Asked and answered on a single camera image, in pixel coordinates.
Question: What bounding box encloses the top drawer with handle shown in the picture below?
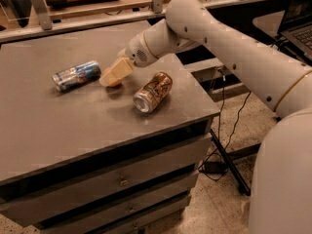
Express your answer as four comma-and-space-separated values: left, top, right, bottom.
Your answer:
1, 134, 211, 226

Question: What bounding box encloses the wooden workbench with rail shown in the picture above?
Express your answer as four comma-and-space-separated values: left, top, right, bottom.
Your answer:
0, 0, 270, 44

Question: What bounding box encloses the middle drawer with handle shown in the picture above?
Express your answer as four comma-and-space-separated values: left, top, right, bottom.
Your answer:
41, 167, 198, 234

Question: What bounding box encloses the grey low shelf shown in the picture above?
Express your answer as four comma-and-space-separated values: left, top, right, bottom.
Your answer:
185, 58, 250, 101

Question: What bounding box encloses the drawer with handle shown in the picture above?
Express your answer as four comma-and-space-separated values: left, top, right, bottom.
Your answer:
41, 167, 198, 234
93, 193, 190, 234
1, 134, 211, 226

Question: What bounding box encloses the grey drawer cabinet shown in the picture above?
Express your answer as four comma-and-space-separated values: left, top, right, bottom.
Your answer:
0, 19, 221, 234

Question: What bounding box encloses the black laptop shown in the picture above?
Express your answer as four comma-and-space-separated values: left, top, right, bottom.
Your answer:
278, 0, 312, 60

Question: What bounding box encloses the black power cable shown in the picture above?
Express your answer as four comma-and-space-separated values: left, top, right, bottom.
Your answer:
198, 67, 254, 182

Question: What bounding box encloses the orange fruit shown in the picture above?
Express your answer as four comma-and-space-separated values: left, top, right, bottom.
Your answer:
108, 79, 123, 88

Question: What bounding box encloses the black power adapter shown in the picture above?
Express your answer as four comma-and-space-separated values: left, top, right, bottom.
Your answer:
202, 162, 227, 174

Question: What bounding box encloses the gold brown soda can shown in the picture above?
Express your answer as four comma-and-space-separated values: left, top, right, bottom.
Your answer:
133, 72, 173, 113

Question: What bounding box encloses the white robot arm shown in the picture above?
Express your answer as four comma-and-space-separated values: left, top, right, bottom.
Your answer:
100, 0, 312, 234

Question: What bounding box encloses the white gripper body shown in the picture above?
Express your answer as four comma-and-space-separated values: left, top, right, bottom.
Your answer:
125, 33, 156, 67

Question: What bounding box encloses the black metal stand leg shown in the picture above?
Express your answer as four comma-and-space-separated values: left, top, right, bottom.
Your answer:
210, 130, 260, 196

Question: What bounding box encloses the bottom drawer with handle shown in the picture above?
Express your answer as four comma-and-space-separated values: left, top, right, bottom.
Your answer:
93, 193, 190, 234

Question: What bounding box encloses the blue silver redbull can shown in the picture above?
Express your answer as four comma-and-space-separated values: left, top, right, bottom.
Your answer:
52, 60, 101, 93

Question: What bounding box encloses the grey metal bracket left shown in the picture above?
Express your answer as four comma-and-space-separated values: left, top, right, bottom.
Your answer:
30, 0, 53, 30

